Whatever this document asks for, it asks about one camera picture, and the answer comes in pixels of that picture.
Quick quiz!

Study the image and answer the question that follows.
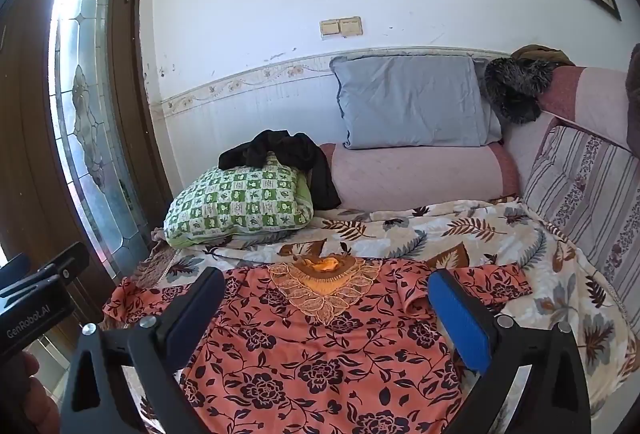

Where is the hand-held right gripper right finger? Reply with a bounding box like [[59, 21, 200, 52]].
[[427, 269, 593, 434]]

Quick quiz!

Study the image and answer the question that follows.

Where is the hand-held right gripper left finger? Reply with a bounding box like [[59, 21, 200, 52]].
[[60, 266, 228, 434]]

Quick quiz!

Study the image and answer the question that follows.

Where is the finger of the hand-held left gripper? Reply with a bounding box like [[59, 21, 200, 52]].
[[0, 241, 91, 309]]

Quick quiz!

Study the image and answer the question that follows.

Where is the orange floral garment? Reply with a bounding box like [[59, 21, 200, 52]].
[[102, 256, 533, 434]]

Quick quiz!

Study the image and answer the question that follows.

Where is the person's left hand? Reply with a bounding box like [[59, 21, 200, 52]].
[[0, 351, 63, 434]]

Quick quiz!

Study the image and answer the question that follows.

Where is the leaf print blanket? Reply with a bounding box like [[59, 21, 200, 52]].
[[135, 199, 640, 434]]

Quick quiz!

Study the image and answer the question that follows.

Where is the green checked pillow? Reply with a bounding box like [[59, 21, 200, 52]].
[[162, 151, 316, 249]]

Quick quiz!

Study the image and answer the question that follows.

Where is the wooden door with patterned glass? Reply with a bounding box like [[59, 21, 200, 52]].
[[0, 0, 176, 365]]

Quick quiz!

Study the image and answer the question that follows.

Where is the striped sofa cushion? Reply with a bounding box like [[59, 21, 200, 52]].
[[520, 124, 640, 322]]

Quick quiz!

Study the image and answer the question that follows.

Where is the black cloth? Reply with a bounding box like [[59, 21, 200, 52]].
[[217, 130, 343, 211]]

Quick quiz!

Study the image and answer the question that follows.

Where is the grey-blue pillow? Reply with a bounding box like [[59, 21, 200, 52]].
[[330, 55, 503, 151]]

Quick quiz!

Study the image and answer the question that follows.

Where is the dark furry cloth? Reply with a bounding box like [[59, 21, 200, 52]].
[[480, 58, 556, 123]]

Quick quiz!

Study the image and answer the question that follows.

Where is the brown cloth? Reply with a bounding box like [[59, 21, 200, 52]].
[[510, 44, 576, 67]]

